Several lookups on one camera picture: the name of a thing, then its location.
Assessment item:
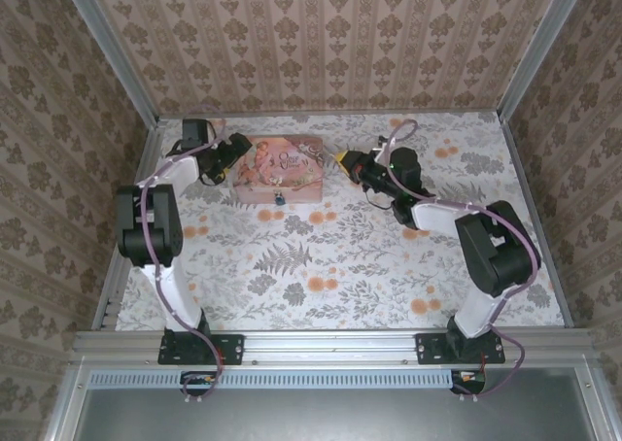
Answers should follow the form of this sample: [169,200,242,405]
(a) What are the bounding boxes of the pink illustrated tin box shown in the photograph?
[233,135,325,206]

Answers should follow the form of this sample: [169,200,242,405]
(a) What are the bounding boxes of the black connector board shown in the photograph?
[449,369,488,395]
[180,370,221,396]

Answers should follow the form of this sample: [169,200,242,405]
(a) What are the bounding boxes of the grey metal sheet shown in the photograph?
[76,367,593,441]

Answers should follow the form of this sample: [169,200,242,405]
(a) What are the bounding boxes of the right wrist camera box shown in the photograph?
[370,137,393,163]

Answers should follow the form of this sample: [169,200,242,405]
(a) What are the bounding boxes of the aluminium side rail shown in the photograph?
[500,112,576,328]
[90,119,167,331]

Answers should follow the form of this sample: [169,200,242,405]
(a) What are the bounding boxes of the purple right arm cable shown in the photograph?
[386,119,543,404]

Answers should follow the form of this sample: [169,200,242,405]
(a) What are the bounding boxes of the aluminium frame post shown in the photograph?
[56,0,162,124]
[497,0,598,122]

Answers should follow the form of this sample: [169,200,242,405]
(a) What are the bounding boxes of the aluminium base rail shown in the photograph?
[71,327,598,365]

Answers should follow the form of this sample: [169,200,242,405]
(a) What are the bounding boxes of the slotted grey cable duct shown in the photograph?
[88,368,488,390]

